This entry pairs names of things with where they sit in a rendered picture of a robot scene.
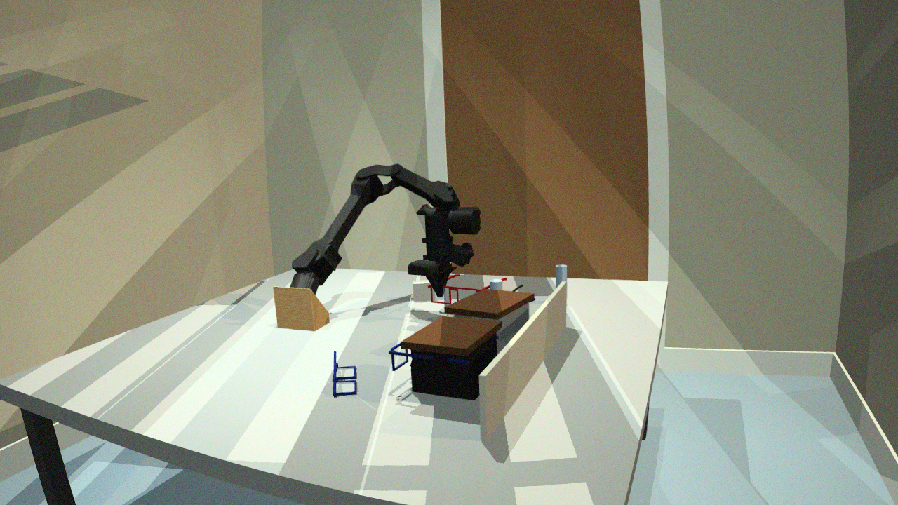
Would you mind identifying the beige flat panel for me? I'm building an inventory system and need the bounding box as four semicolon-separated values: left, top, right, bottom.
479;281;567;441

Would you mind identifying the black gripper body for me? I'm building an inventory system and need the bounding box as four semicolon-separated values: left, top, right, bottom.
408;233;453;276

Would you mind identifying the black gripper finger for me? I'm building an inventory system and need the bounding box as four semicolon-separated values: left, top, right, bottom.
443;267;457;286
426;270;448;297

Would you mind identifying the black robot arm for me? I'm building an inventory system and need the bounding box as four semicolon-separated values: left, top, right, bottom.
290;164;481;295

